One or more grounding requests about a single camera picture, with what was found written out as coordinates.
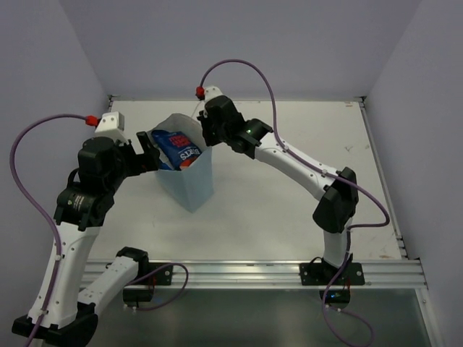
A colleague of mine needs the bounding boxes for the blue red snack packet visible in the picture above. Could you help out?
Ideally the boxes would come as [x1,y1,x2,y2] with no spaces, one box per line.
[151,130,202,171]

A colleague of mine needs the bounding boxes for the light blue paper bag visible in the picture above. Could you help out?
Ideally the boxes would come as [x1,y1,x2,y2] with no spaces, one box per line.
[148,113,213,213]

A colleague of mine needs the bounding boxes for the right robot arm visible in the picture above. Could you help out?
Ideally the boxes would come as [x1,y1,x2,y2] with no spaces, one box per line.
[197,87,358,284]

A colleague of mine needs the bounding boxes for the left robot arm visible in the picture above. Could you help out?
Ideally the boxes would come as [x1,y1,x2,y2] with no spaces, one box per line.
[12,132,160,346]

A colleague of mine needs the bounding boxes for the left base control box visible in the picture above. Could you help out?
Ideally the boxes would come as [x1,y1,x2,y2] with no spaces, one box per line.
[122,288,154,307]

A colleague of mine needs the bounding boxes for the base control box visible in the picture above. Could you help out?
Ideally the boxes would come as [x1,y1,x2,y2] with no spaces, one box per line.
[122,288,154,307]
[319,286,351,309]

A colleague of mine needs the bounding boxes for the right base control box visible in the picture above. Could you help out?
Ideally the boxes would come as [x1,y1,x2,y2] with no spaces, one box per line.
[319,286,351,309]

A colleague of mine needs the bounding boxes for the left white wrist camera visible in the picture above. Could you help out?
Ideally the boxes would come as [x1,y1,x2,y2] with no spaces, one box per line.
[94,111,128,142]

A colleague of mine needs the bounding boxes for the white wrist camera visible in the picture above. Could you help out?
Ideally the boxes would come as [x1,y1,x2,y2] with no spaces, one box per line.
[204,85,223,103]
[94,111,128,142]

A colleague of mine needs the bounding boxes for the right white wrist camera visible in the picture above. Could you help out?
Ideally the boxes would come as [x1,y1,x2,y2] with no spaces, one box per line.
[204,85,223,103]

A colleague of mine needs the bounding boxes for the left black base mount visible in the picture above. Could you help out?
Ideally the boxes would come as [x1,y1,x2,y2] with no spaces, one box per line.
[127,262,173,286]

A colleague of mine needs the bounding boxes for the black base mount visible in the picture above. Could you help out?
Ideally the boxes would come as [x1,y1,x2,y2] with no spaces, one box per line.
[127,262,173,286]
[299,256,365,286]

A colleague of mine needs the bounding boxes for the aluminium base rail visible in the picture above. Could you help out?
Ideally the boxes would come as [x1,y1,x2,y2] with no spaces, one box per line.
[79,258,431,290]

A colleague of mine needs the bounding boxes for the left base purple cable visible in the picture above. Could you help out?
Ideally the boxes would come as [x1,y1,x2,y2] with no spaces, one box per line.
[124,262,190,312]

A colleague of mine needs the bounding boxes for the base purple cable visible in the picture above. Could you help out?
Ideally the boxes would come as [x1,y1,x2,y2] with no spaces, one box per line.
[321,285,374,347]
[124,262,190,312]

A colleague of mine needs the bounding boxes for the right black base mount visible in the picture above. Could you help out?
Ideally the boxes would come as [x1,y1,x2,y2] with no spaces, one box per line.
[299,256,365,286]

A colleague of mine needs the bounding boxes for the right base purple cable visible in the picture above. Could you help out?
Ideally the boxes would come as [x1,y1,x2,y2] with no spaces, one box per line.
[321,285,374,347]

